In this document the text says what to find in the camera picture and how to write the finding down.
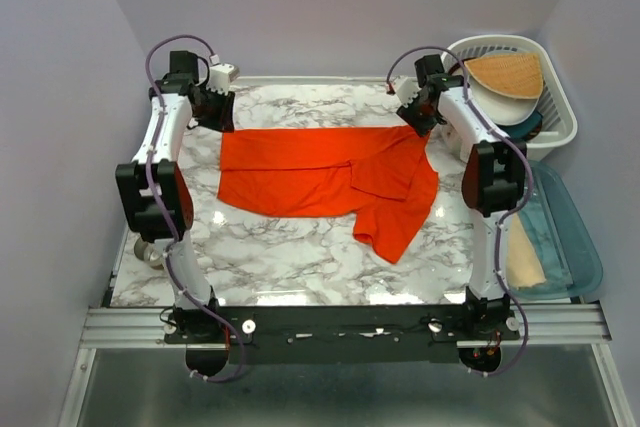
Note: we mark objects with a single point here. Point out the white plate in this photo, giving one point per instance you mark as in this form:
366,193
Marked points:
503,111

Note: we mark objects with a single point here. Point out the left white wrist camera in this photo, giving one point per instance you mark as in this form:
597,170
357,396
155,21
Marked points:
221,76

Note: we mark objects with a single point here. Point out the orange t shirt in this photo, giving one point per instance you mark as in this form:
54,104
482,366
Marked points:
379,174

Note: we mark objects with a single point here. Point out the beige folded cloth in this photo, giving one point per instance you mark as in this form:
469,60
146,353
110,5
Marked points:
523,267

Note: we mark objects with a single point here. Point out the grey tape roll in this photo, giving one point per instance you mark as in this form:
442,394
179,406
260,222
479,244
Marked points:
147,253

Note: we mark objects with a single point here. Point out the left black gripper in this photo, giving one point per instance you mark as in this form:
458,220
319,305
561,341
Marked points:
224,120

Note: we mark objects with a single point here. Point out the teal plastic bin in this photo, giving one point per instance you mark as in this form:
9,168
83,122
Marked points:
550,195

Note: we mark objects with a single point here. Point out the white plastic basket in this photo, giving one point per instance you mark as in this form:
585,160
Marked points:
559,123

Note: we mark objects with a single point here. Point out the teal folded cloth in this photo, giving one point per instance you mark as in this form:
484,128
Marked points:
557,278

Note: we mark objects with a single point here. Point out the teal bowl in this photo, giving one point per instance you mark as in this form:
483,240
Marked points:
527,129

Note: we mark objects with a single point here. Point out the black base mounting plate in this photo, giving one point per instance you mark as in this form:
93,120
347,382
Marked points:
236,337

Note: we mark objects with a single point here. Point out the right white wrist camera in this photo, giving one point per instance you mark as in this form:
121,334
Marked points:
405,89

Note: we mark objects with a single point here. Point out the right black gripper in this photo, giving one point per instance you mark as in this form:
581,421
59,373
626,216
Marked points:
419,127

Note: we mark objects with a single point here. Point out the aluminium rail frame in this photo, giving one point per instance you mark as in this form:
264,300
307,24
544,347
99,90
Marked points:
557,324

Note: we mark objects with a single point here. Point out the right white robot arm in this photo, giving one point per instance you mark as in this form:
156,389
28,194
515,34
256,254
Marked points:
496,183

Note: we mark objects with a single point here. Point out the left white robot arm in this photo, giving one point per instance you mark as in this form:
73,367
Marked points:
156,200

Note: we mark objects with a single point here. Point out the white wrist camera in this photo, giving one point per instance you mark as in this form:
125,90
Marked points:
405,89
221,76

